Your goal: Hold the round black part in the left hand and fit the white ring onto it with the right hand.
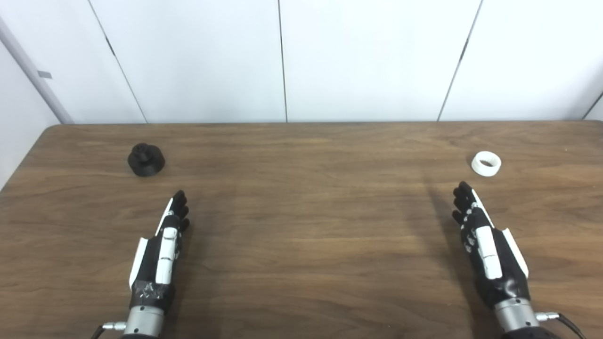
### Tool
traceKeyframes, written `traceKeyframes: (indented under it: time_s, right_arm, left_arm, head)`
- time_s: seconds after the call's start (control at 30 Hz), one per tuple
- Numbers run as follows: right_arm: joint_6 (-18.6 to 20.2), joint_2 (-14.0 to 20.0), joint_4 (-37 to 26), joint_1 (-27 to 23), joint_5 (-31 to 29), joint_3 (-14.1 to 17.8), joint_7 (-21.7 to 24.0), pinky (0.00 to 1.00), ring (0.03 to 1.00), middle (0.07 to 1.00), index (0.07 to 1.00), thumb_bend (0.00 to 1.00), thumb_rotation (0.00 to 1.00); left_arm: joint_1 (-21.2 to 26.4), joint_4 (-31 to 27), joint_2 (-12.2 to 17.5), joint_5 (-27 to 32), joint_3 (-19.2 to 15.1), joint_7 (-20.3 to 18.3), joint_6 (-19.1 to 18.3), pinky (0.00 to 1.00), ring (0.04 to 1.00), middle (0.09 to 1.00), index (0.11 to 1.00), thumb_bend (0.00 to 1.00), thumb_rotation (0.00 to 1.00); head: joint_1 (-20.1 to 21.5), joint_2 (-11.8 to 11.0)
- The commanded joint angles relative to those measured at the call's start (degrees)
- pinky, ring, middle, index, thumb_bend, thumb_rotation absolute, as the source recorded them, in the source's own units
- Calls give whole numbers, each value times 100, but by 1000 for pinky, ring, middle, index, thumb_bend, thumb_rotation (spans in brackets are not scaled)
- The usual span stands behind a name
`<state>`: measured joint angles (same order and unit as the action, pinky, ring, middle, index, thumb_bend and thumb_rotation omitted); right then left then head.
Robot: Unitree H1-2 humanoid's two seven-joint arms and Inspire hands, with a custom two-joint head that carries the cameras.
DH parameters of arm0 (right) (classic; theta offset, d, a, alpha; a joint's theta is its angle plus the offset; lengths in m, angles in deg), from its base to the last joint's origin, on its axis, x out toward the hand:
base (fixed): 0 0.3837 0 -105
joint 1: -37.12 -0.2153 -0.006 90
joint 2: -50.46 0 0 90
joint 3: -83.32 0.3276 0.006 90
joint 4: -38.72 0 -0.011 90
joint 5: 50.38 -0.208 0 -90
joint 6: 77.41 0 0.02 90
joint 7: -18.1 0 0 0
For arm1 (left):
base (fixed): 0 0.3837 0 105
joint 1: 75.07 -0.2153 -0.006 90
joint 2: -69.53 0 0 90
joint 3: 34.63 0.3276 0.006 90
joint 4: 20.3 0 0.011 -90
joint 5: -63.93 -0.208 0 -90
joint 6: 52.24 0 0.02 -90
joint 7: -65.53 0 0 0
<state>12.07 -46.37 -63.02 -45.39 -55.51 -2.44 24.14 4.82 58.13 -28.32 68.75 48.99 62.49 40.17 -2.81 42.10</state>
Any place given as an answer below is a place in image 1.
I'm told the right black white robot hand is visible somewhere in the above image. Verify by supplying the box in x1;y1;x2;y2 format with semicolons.
451;181;530;310

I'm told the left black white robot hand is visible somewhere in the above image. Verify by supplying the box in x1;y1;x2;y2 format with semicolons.
129;190;190;312

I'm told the white plastic ring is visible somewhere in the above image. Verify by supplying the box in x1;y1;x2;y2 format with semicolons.
471;151;502;178

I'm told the round black plastic part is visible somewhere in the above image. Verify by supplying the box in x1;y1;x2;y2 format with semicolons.
127;143;166;178

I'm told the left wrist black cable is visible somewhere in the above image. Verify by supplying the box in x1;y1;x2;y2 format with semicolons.
91;322;127;339

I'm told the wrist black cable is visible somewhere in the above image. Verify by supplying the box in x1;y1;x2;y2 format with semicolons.
91;322;127;339
536;311;587;339

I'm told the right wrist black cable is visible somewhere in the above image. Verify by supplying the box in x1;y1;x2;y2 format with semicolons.
536;311;587;339

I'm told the grey wall corner strip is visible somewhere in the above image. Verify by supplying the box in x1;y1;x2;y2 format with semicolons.
0;16;75;125

